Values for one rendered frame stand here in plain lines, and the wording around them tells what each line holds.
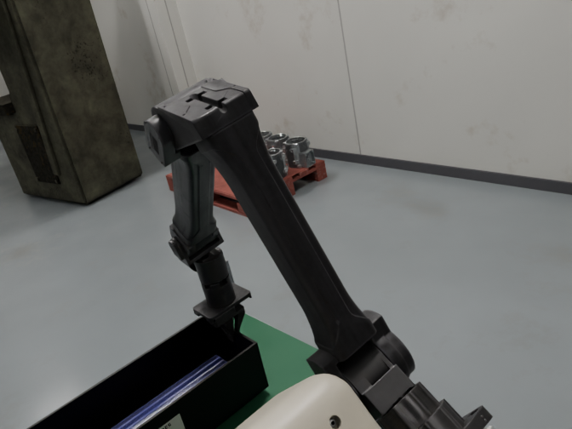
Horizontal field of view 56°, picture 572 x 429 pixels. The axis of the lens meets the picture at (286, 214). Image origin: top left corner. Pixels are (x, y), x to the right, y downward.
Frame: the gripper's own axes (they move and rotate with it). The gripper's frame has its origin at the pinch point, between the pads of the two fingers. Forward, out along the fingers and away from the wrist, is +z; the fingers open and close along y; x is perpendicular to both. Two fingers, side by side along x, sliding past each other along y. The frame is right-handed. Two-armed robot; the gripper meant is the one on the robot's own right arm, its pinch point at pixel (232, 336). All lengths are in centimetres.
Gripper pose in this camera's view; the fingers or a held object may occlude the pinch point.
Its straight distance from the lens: 113.7
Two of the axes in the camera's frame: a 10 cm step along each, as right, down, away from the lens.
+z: 2.0, 8.8, 4.2
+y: -7.2, 4.3, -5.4
